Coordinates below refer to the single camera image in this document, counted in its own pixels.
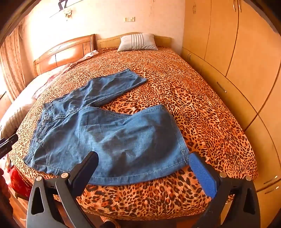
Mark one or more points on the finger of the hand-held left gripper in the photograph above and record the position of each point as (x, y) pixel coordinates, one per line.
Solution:
(9, 139)

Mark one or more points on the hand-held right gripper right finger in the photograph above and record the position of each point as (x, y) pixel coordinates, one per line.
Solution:
(200, 173)

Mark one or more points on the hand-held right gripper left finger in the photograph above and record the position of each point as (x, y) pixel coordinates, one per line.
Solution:
(89, 164)

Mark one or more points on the blue denim pants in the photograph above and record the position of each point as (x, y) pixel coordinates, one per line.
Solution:
(105, 136)

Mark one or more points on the red bag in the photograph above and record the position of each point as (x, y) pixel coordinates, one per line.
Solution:
(18, 182)

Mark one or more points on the leopard print bedspread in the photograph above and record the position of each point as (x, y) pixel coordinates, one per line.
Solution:
(197, 114)

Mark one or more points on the patterned curtain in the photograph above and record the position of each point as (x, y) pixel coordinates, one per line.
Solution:
(11, 63)

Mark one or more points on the dark wooden headboard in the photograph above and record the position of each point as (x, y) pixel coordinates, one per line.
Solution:
(63, 52)

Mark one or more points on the white cloth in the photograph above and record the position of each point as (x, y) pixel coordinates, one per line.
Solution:
(90, 54)

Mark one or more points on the wooden wardrobe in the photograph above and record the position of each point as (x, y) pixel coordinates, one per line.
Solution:
(237, 54)

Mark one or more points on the light wooden headboard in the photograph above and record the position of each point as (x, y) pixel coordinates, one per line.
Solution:
(107, 41)

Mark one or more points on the grey striped pillow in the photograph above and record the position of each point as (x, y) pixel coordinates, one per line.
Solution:
(138, 42)

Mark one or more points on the wall lamp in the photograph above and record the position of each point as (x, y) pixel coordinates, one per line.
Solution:
(68, 12)

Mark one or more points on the wall picture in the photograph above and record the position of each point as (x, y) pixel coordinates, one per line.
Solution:
(63, 6)

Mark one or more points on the wall light switch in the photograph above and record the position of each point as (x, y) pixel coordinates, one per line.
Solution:
(129, 19)

